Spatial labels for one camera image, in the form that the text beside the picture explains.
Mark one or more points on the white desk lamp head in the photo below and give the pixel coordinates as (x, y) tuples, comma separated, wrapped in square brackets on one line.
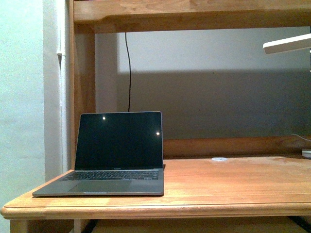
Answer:
[(288, 44)]

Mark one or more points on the wooden desk with hutch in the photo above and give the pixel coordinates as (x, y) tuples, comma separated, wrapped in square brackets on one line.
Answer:
[(263, 176)]

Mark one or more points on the white round sticker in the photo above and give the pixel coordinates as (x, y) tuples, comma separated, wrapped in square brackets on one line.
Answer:
[(219, 159)]

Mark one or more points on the grey open laptop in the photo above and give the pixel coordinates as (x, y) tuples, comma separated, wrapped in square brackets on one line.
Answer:
[(117, 154)]

